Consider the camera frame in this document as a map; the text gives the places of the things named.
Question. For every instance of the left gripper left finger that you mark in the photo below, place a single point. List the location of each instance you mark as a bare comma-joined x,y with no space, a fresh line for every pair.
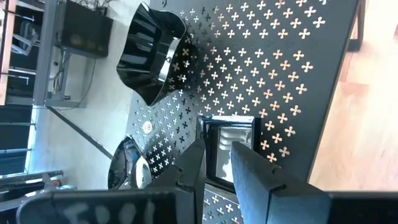
189,174

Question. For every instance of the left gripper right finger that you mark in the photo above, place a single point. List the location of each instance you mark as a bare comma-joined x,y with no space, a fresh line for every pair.
264,193

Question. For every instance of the black perforated metal shelf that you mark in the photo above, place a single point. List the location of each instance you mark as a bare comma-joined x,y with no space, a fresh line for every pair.
318,99

